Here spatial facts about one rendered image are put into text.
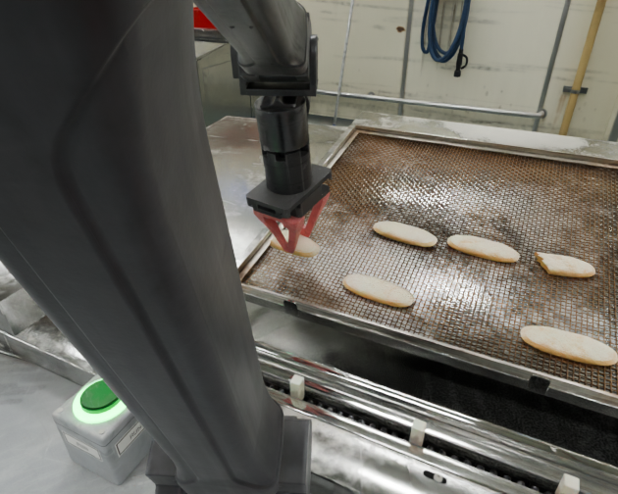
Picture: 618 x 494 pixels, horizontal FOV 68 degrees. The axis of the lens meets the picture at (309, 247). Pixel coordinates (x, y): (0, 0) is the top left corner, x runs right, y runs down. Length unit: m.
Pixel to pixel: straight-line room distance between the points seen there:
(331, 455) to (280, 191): 0.29
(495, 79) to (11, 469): 3.91
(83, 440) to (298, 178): 0.35
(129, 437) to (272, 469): 0.25
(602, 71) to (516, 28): 0.68
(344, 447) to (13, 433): 0.37
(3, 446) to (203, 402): 0.47
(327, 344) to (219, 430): 0.45
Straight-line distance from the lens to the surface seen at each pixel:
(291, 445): 0.32
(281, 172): 0.54
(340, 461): 0.49
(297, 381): 0.54
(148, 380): 0.17
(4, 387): 0.71
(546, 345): 0.59
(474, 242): 0.70
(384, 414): 0.54
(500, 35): 4.06
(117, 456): 0.53
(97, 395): 0.52
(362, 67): 4.33
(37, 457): 0.61
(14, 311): 0.70
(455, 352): 0.56
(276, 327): 0.68
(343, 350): 0.65
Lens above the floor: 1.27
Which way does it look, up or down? 31 degrees down
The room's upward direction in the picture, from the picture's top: straight up
